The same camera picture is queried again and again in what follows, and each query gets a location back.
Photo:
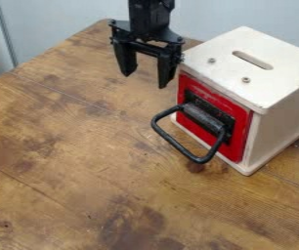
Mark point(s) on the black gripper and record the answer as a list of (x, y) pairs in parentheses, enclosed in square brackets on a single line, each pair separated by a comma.
[(146, 32)]

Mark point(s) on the red wooden drawer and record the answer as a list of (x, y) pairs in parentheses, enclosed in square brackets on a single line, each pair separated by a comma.
[(213, 117)]

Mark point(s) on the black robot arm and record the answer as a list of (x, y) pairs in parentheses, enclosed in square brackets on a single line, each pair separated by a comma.
[(146, 34)]

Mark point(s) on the white wooden drawer cabinet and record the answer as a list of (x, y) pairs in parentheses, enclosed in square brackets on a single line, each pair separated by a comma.
[(245, 72)]

